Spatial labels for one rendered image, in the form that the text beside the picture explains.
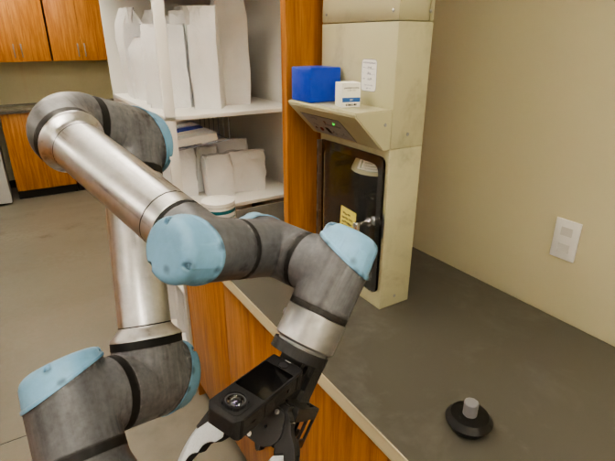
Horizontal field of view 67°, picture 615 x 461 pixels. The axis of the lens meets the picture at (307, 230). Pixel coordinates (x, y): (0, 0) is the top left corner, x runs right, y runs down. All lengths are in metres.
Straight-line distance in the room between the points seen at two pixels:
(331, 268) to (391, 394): 0.61
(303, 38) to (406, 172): 0.50
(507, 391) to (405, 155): 0.62
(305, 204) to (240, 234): 1.04
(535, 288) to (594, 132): 0.48
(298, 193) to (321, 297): 1.02
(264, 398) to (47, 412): 0.33
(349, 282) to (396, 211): 0.76
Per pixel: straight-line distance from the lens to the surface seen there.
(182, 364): 0.83
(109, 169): 0.63
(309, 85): 1.31
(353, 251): 0.55
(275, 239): 0.58
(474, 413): 1.04
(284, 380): 0.54
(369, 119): 1.16
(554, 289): 1.54
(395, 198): 1.28
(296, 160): 1.50
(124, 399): 0.76
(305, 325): 0.55
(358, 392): 1.11
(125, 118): 0.85
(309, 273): 0.56
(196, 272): 0.49
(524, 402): 1.19
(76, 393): 0.73
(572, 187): 1.44
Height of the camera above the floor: 1.67
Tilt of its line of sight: 22 degrees down
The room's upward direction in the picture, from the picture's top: straight up
